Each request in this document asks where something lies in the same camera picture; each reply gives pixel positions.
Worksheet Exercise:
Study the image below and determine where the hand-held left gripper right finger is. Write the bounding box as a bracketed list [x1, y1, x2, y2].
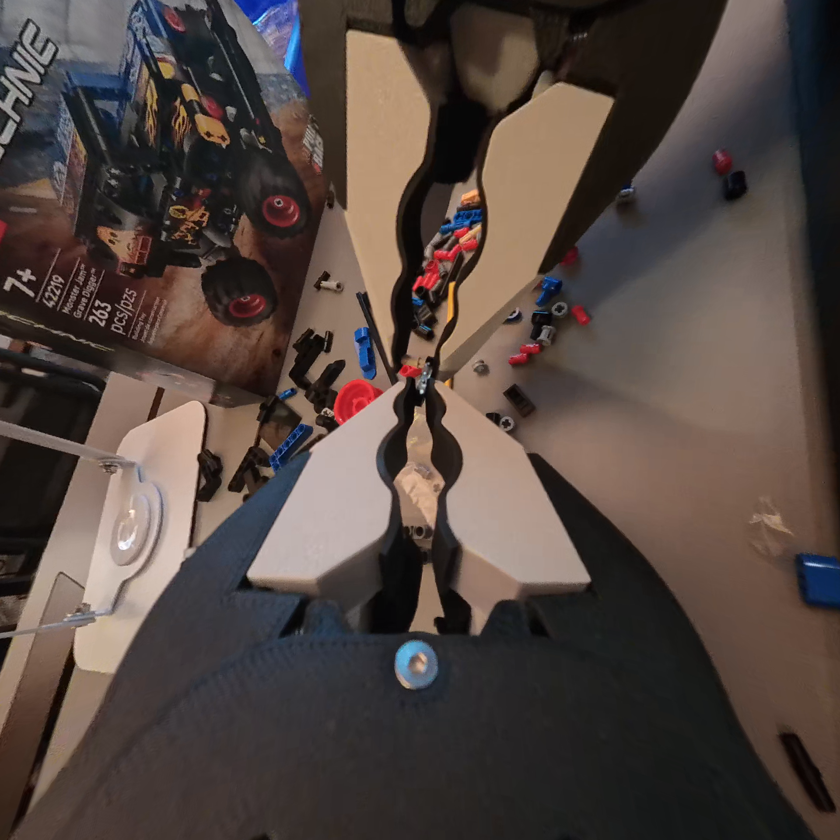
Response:
[425, 386, 592, 627]

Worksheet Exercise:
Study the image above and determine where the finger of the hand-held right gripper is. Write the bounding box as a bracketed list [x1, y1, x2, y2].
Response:
[430, 80, 616, 373]
[344, 29, 437, 370]

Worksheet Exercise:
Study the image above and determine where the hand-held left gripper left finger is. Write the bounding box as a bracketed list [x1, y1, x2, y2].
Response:
[246, 381, 422, 634]

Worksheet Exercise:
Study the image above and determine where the grey desk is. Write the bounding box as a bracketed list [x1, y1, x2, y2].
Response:
[0, 0, 828, 840]

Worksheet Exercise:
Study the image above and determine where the blue storage bin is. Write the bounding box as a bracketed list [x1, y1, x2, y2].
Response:
[233, 0, 309, 99]

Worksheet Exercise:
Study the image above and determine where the clear bag of small parts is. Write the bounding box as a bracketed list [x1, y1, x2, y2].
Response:
[392, 420, 454, 565]

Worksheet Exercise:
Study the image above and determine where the large red wheel rim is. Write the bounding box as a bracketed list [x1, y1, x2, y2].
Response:
[333, 379, 385, 424]

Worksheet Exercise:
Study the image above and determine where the pile of black beams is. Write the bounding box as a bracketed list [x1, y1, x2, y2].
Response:
[196, 328, 349, 503]

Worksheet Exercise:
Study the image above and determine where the red and black connector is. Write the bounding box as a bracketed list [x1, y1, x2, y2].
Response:
[712, 150, 749, 201]

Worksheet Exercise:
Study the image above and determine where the black perforated board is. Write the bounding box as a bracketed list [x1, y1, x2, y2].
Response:
[784, 0, 840, 559]

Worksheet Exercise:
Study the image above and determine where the long black axle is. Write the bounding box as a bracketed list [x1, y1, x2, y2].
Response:
[356, 292, 398, 385]

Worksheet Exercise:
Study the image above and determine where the toy truck set box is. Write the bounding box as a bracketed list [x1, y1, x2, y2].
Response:
[0, 0, 332, 409]

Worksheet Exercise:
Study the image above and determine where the clear plastic scrap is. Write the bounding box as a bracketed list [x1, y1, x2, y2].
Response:
[748, 499, 798, 559]

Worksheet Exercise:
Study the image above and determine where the small blue brick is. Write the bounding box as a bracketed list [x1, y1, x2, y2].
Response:
[795, 553, 840, 606]

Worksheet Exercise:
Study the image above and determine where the small black pin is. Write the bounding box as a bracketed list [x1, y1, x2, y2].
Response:
[779, 731, 834, 811]

